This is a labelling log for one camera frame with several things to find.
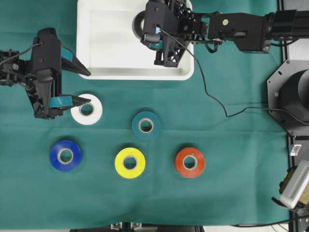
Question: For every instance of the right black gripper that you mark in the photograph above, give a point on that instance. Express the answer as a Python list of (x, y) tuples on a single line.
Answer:
[(172, 46)]

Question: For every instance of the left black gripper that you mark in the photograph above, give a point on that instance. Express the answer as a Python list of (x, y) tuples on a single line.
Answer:
[(43, 85)]

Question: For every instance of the black tape roll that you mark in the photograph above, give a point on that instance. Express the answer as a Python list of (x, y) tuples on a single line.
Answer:
[(137, 25)]

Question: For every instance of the white tape roll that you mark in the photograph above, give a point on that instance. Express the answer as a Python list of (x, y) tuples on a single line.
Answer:
[(88, 113)]

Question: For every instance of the blue tape roll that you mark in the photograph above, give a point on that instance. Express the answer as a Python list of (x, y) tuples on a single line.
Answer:
[(55, 155)]

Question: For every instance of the green tape roll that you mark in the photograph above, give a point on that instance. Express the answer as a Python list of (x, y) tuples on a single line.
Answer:
[(146, 116)]

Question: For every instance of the red tape roll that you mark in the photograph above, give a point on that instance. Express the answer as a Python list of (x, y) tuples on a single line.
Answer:
[(199, 162)]

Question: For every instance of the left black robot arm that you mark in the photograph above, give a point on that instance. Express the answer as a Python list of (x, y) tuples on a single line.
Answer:
[(13, 69)]

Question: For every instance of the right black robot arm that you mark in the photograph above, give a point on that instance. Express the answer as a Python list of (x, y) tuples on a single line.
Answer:
[(252, 33)]

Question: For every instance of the yellow tape roll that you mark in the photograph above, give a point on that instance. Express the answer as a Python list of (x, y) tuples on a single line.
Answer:
[(130, 152)]

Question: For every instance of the white plastic tray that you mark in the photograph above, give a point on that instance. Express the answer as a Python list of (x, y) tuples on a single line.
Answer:
[(107, 46)]

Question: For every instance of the white perforated device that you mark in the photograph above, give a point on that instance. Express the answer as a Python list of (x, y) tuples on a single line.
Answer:
[(296, 185)]

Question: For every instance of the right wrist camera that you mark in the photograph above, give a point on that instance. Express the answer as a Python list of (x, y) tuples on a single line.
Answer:
[(159, 15)]

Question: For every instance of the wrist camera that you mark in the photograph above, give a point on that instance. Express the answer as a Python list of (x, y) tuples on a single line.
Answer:
[(47, 55), (159, 15)]

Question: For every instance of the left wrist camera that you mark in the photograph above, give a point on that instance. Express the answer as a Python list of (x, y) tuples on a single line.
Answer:
[(47, 55)]

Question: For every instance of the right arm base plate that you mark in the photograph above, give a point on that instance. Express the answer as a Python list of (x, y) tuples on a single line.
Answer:
[(288, 90)]

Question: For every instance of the bottom metal camera mount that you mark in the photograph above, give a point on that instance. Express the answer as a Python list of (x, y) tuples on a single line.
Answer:
[(126, 226)]

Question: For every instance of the white bracket clip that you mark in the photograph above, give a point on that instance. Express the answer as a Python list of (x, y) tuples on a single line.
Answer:
[(294, 149)]

